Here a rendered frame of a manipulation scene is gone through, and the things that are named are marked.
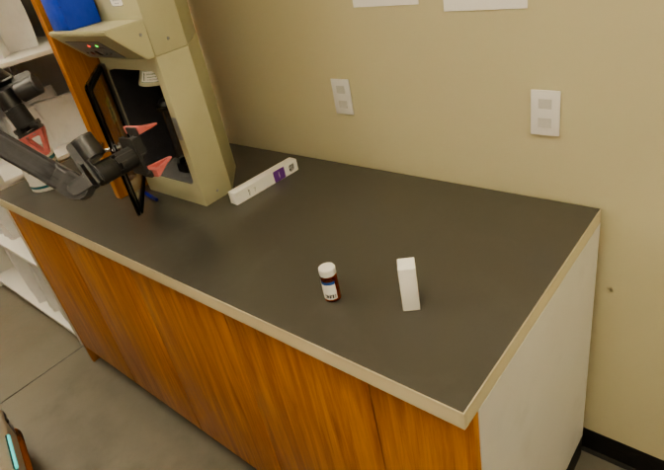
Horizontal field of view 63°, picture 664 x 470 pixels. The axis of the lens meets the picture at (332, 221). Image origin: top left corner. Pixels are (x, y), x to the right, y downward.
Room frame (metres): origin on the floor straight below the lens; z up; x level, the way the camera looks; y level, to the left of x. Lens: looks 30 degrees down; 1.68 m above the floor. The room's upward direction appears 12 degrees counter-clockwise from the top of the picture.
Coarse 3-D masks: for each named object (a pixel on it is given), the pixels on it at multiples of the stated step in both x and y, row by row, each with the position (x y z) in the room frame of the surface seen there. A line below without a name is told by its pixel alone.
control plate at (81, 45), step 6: (66, 42) 1.67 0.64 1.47; (72, 42) 1.64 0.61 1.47; (78, 42) 1.62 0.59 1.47; (84, 42) 1.59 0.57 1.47; (90, 42) 1.57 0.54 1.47; (96, 42) 1.55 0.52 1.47; (78, 48) 1.68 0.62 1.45; (84, 48) 1.66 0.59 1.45; (90, 48) 1.63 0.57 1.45; (96, 48) 1.61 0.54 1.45; (102, 48) 1.58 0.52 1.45; (108, 48) 1.56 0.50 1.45; (90, 54) 1.70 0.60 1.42; (96, 54) 1.67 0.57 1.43; (108, 54) 1.62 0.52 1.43; (114, 54) 1.59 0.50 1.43; (120, 54) 1.57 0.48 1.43
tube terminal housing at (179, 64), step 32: (96, 0) 1.67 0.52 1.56; (128, 0) 1.56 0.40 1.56; (160, 0) 1.58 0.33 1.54; (160, 32) 1.56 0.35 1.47; (192, 32) 1.74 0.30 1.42; (128, 64) 1.64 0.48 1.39; (160, 64) 1.53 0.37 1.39; (192, 64) 1.60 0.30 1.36; (192, 96) 1.58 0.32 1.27; (192, 128) 1.56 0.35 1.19; (224, 128) 1.80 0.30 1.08; (192, 160) 1.53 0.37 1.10; (224, 160) 1.63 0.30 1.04; (160, 192) 1.71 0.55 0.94; (192, 192) 1.57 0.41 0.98; (224, 192) 1.59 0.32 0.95
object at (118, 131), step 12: (96, 84) 1.57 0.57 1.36; (96, 96) 1.51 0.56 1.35; (108, 96) 1.67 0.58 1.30; (108, 108) 1.60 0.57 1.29; (108, 120) 1.53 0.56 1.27; (120, 120) 1.70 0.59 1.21; (108, 132) 1.47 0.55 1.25; (120, 132) 1.63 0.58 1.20; (108, 144) 1.44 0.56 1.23; (132, 180) 1.54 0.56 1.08
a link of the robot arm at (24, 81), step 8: (24, 72) 1.61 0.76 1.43; (0, 80) 1.60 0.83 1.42; (8, 80) 1.60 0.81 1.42; (16, 80) 1.60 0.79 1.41; (24, 80) 1.59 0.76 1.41; (32, 80) 1.59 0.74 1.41; (16, 88) 1.58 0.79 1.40; (24, 88) 1.58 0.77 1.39; (32, 88) 1.58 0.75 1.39; (40, 88) 1.60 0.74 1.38; (24, 96) 1.58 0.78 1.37; (32, 96) 1.59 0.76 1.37
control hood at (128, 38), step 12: (96, 24) 1.63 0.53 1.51; (108, 24) 1.57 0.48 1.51; (120, 24) 1.52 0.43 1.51; (132, 24) 1.51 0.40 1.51; (60, 36) 1.63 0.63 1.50; (72, 36) 1.58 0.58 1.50; (84, 36) 1.53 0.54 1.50; (96, 36) 1.49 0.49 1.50; (108, 36) 1.46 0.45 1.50; (120, 36) 1.47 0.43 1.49; (132, 36) 1.50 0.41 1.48; (144, 36) 1.52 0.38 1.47; (120, 48) 1.52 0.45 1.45; (132, 48) 1.49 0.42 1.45; (144, 48) 1.51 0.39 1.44
